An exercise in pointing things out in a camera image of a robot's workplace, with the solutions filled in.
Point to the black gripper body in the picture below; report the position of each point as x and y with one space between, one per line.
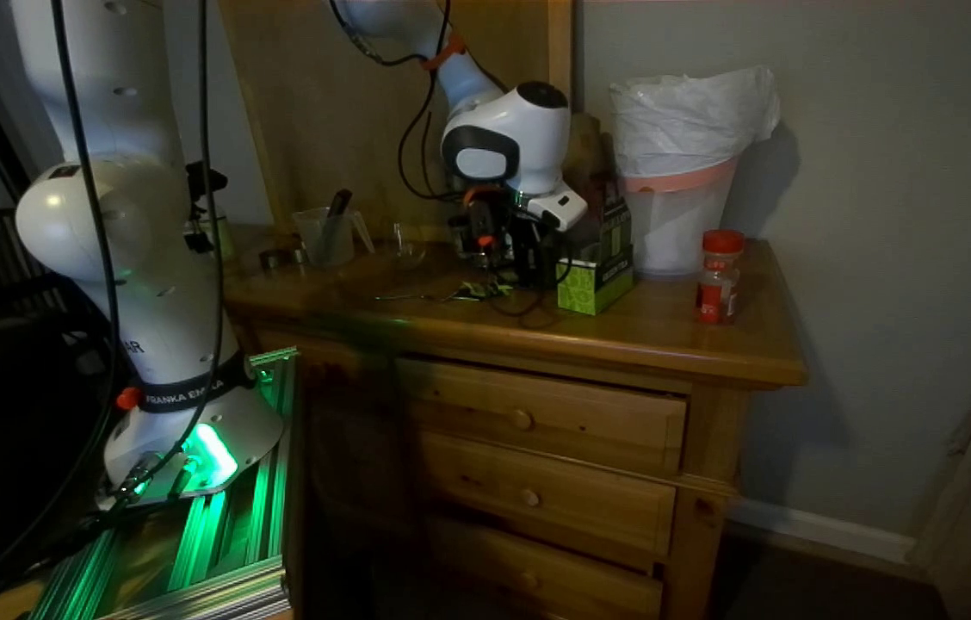
532 247

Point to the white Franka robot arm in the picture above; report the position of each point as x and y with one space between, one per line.
161 311

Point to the green sachet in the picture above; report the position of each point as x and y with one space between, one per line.
468 291

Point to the green cardboard box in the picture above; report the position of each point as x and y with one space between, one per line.
601 281

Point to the wooden dresser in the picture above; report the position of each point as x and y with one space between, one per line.
576 346

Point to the white trash bin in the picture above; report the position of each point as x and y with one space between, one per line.
675 225

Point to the dark utensil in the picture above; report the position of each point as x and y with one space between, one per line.
339 225

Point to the large wooden drawer front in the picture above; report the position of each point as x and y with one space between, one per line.
576 418

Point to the clear plastic cup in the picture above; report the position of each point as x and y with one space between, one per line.
312 242

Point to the red lid spice jar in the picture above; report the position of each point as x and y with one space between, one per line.
719 275

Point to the white plastic bin liner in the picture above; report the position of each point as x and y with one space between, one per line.
685 116

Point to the wooden back panel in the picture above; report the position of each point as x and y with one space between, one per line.
315 116

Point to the medium wooden drawer front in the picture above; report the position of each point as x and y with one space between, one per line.
576 500

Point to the small wooden drawer front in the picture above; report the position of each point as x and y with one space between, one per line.
576 578

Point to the white baseboard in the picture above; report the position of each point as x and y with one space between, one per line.
818 535

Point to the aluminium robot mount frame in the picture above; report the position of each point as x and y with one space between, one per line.
210 538

